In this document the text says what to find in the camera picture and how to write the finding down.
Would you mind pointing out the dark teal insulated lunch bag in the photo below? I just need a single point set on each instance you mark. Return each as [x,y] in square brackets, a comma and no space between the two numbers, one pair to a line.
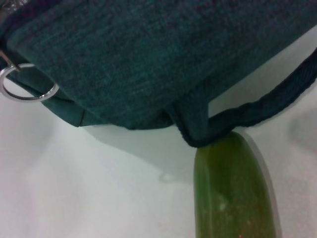
[138,62]

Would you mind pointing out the green cucumber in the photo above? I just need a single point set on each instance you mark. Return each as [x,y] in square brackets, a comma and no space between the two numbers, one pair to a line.
[230,193]

